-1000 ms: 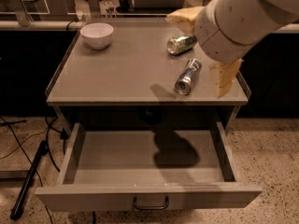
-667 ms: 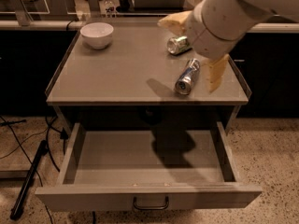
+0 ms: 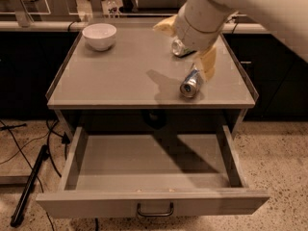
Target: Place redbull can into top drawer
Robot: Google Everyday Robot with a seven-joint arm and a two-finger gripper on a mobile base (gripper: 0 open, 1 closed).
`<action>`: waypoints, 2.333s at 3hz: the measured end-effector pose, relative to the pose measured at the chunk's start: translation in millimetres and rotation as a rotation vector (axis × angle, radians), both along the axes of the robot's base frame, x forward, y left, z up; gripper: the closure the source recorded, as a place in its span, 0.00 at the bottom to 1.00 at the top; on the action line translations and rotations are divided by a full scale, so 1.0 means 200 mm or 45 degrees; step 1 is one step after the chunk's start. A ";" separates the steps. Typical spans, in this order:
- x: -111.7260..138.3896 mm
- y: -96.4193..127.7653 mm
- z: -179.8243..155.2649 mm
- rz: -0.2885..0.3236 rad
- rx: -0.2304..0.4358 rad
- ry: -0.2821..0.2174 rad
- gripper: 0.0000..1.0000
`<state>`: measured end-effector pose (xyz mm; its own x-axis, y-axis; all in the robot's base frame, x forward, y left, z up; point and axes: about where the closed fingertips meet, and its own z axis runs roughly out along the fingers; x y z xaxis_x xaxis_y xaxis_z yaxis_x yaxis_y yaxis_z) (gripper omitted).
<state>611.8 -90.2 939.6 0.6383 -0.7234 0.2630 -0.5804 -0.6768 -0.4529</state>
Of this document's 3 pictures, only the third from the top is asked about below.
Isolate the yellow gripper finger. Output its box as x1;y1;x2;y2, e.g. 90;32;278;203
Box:
195;46;217;81
153;15;176;37

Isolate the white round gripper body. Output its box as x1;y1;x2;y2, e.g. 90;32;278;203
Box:
174;0;234;51

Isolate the blue silver redbull can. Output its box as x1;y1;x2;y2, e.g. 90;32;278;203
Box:
180;64;203;98

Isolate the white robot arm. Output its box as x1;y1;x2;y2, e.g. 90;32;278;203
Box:
154;0;308;61

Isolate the green soda can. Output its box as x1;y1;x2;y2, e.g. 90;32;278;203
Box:
171;38;193;58

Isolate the grey cabinet with glass top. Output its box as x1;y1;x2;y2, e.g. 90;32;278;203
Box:
45;16;260;140

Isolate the open grey top drawer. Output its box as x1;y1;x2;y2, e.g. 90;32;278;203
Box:
37;127;270;218

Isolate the clear plastic water bottle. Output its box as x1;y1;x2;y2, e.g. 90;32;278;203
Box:
107;0;118;18

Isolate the white ceramic bowl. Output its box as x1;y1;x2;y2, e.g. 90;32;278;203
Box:
82;23;116;51

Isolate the black bar on floor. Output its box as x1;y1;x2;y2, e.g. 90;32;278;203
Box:
10;145;47;227

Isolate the black metal drawer handle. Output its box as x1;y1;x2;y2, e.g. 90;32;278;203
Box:
137;202;174;218

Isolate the black floor cable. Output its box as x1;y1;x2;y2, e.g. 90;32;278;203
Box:
0;118;72;231

